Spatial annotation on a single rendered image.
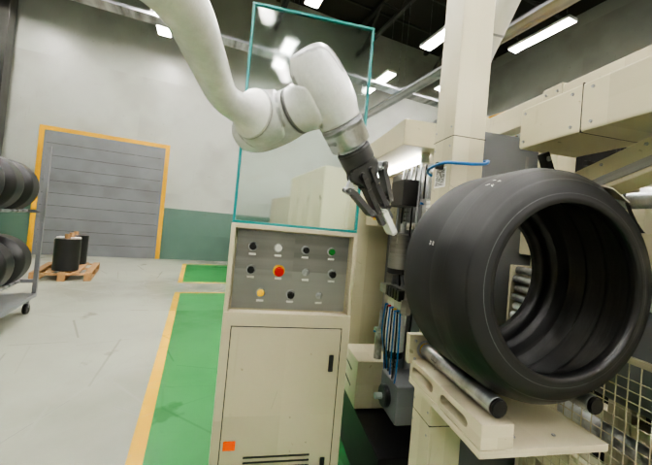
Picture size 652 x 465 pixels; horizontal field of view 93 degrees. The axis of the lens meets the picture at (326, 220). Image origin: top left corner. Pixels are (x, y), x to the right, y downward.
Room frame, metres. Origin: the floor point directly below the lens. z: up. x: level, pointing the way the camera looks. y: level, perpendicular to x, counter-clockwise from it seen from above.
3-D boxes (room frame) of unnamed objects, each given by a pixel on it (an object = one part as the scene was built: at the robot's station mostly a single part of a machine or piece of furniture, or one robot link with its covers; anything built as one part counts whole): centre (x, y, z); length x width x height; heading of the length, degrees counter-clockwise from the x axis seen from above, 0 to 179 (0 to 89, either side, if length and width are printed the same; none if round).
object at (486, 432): (0.91, -0.41, 0.84); 0.36 x 0.09 x 0.06; 11
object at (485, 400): (0.90, -0.41, 0.90); 0.35 x 0.05 x 0.05; 11
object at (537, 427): (0.94, -0.55, 0.80); 0.37 x 0.36 x 0.02; 101
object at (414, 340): (1.11, -0.51, 0.90); 0.40 x 0.03 x 0.10; 101
